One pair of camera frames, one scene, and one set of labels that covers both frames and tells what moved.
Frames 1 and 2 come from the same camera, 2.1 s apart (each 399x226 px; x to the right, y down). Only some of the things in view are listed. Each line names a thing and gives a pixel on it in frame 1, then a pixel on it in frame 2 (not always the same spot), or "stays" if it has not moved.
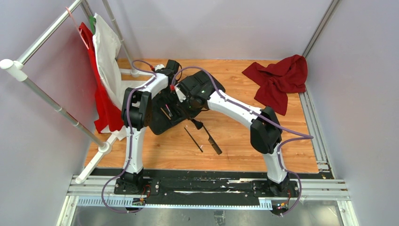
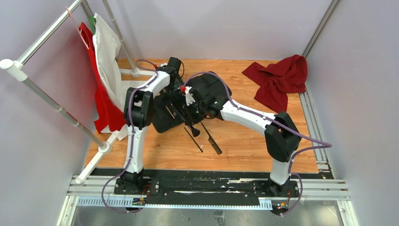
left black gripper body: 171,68 stays
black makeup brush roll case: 167,112 stays
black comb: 217,149 stays
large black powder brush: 199,125 -> 195,132
